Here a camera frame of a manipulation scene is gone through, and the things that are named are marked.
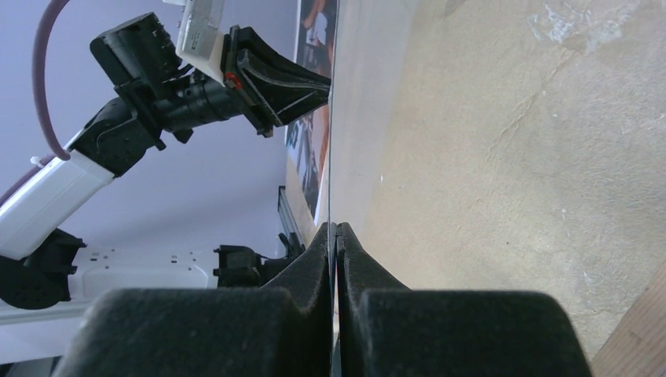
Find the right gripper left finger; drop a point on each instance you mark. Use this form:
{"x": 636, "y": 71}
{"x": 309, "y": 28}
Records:
{"x": 283, "y": 328}

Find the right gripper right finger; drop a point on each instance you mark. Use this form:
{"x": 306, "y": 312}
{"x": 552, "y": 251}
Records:
{"x": 388, "y": 329}

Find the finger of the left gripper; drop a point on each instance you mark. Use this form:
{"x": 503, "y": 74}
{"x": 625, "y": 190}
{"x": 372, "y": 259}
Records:
{"x": 271, "y": 105}
{"x": 247, "y": 56}

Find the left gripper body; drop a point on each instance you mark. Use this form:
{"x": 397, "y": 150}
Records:
{"x": 156, "y": 93}

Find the glossy photo print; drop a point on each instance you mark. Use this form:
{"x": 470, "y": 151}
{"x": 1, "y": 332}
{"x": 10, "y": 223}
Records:
{"x": 307, "y": 137}

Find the clear acrylic sheet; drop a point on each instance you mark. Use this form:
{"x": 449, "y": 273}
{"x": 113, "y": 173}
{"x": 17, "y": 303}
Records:
{"x": 371, "y": 44}

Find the wooden picture frame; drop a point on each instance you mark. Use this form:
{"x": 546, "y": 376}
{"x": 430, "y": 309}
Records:
{"x": 636, "y": 347}

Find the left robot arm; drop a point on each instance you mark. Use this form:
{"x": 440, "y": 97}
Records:
{"x": 48, "y": 274}

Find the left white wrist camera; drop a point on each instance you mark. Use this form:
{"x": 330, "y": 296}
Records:
{"x": 200, "y": 41}

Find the aluminium rail frame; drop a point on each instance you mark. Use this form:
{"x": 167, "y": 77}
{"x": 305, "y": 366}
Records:
{"x": 289, "y": 218}

